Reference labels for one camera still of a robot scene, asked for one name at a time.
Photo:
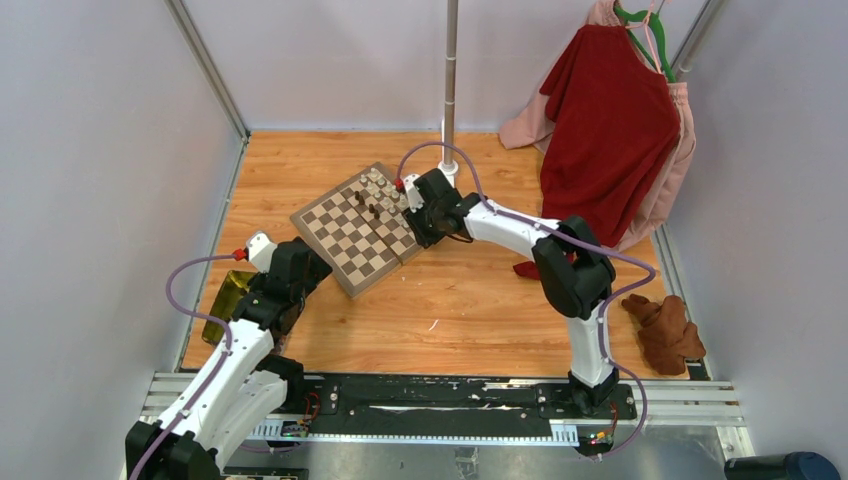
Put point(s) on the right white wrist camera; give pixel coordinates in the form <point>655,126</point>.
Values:
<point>407,186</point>

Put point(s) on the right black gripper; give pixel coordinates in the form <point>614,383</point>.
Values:
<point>414,222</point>

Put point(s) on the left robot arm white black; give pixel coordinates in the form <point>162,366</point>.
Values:
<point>243,381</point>

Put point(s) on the pink garment on hanger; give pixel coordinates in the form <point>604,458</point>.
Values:
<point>662,172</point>

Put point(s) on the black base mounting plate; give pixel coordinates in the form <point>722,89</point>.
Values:
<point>428,407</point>

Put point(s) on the gold metal tray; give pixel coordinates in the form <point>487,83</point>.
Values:
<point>234,287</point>

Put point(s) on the white stand base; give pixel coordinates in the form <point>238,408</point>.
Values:
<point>450,169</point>

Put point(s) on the brown crumpled cloth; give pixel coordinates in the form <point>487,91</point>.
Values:
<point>667,337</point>

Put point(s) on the grey metal stand pole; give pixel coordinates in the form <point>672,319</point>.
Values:
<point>448,123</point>

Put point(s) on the green clothes hanger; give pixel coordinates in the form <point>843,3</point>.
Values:
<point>648,35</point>

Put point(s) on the wooden folding chess board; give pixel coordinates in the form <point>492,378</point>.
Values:
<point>358,228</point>

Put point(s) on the aluminium rail frame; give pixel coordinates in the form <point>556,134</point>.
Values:
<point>684,430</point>

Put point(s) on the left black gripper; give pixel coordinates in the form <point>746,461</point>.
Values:
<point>317,270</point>

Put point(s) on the dark blue bottle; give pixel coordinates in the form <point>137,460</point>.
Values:
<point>800,465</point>

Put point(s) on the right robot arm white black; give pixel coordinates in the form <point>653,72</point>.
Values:
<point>576,278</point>

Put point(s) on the red shirt on hanger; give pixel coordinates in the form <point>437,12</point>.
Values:
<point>609,132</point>

